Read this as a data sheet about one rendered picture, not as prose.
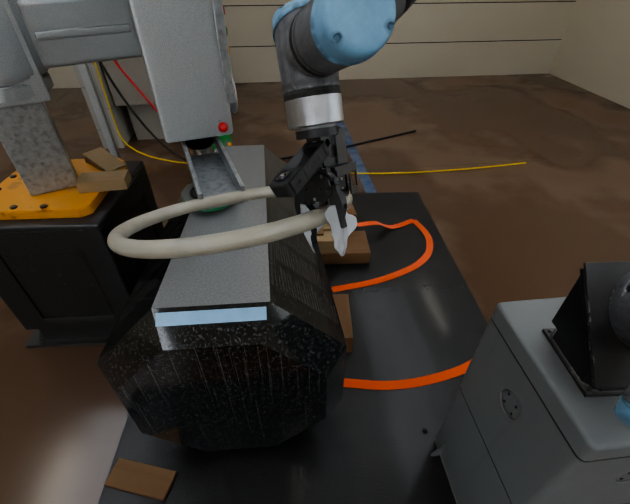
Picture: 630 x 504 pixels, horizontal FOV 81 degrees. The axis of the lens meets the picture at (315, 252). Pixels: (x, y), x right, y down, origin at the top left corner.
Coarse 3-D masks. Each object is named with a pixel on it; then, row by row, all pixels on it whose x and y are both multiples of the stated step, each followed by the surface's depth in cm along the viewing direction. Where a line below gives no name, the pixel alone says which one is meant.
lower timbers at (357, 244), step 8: (352, 208) 278; (352, 232) 252; (360, 232) 252; (352, 240) 246; (360, 240) 246; (352, 248) 239; (360, 248) 239; (368, 248) 239; (328, 256) 236; (336, 256) 237; (344, 256) 237; (352, 256) 237; (360, 256) 237; (368, 256) 238; (328, 264) 241
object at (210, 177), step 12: (216, 144) 127; (192, 156) 123; (204, 156) 123; (216, 156) 123; (228, 156) 112; (192, 168) 106; (204, 168) 116; (216, 168) 116; (228, 168) 112; (192, 180) 110; (204, 180) 109; (216, 180) 109; (228, 180) 109; (240, 180) 100; (204, 192) 104; (216, 192) 104; (228, 204) 99
